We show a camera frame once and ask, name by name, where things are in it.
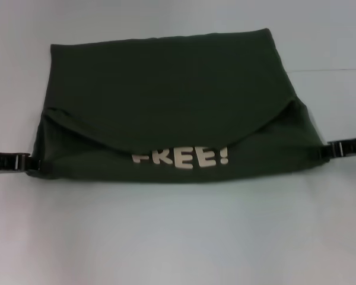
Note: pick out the dark green t-shirt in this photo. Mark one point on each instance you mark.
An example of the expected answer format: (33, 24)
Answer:
(166, 104)

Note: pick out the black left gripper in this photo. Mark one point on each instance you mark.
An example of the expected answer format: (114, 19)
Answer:
(3, 162)

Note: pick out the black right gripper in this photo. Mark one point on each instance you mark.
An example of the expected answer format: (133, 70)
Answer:
(354, 147)

